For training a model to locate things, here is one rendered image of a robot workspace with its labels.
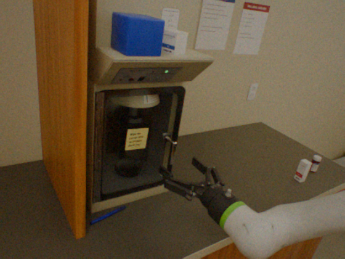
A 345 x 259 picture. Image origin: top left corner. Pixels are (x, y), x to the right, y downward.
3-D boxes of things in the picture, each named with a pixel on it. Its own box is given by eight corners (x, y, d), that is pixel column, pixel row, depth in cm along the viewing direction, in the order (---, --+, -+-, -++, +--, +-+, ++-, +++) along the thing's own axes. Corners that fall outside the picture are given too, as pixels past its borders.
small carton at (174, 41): (160, 51, 81) (162, 29, 78) (171, 50, 84) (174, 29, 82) (174, 55, 78) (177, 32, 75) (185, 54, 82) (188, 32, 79)
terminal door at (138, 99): (93, 202, 97) (97, 90, 80) (169, 182, 113) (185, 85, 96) (94, 203, 96) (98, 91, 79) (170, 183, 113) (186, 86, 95)
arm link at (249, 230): (267, 242, 63) (250, 276, 67) (297, 227, 70) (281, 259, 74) (224, 203, 73) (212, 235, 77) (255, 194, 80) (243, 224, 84)
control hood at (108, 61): (93, 83, 78) (94, 46, 74) (187, 79, 96) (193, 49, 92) (109, 97, 70) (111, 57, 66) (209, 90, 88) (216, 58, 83)
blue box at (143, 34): (109, 47, 76) (111, 11, 72) (143, 48, 81) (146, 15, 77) (125, 56, 68) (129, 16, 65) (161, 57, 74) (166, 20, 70)
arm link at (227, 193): (215, 235, 78) (239, 224, 83) (225, 201, 73) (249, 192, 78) (202, 220, 82) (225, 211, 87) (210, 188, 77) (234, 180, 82)
